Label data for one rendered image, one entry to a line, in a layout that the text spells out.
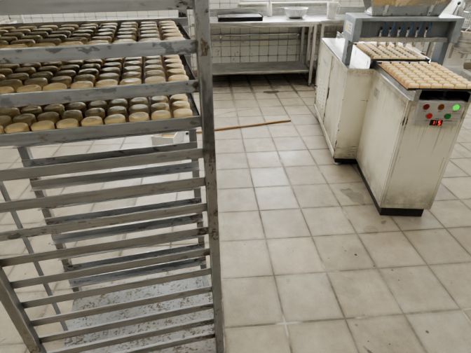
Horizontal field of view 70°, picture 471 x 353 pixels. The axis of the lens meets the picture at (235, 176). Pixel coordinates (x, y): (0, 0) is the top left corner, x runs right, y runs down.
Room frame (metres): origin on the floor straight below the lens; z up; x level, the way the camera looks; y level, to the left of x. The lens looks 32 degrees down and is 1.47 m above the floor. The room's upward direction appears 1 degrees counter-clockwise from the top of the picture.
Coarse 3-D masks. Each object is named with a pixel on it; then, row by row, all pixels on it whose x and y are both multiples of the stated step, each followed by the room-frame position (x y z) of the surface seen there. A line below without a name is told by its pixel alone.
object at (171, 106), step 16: (160, 96) 0.97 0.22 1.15; (176, 96) 0.97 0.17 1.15; (0, 112) 0.85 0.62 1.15; (16, 112) 0.86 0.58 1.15; (32, 112) 0.85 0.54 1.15; (48, 112) 0.84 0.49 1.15; (64, 112) 0.84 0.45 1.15; (80, 112) 0.84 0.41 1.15; (96, 112) 0.84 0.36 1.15; (112, 112) 0.84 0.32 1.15; (128, 112) 0.89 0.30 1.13; (144, 112) 0.86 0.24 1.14; (160, 112) 0.84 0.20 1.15; (176, 112) 0.83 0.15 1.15; (0, 128) 0.74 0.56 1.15; (16, 128) 0.74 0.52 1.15; (32, 128) 0.74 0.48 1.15; (48, 128) 0.75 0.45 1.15
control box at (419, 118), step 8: (416, 104) 1.81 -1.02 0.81; (424, 104) 1.78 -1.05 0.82; (432, 104) 1.78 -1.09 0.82; (440, 104) 1.77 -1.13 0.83; (448, 104) 1.77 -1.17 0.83; (416, 112) 1.79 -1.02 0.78; (424, 112) 1.78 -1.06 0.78; (432, 112) 1.78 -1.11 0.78; (440, 112) 1.77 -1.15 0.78; (448, 112) 1.77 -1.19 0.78; (456, 112) 1.77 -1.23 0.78; (416, 120) 1.78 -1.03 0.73; (424, 120) 1.78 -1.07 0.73; (448, 120) 1.77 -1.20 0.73; (456, 120) 1.77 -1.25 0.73
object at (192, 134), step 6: (180, 12) 1.21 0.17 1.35; (186, 12) 1.21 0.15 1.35; (186, 30) 1.21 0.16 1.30; (192, 132) 1.21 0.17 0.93; (192, 138) 1.21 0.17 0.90; (192, 174) 1.21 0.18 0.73; (198, 174) 1.21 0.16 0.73; (198, 192) 1.21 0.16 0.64; (198, 240) 1.21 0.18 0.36; (204, 240) 1.21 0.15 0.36
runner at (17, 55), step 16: (0, 48) 0.71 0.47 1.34; (16, 48) 0.71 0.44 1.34; (32, 48) 0.72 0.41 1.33; (48, 48) 0.73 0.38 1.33; (64, 48) 0.73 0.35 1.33; (80, 48) 0.74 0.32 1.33; (96, 48) 0.75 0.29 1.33; (112, 48) 0.76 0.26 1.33; (128, 48) 0.76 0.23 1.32; (144, 48) 0.77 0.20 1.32; (160, 48) 0.78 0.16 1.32; (176, 48) 0.79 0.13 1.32; (192, 48) 0.79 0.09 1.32
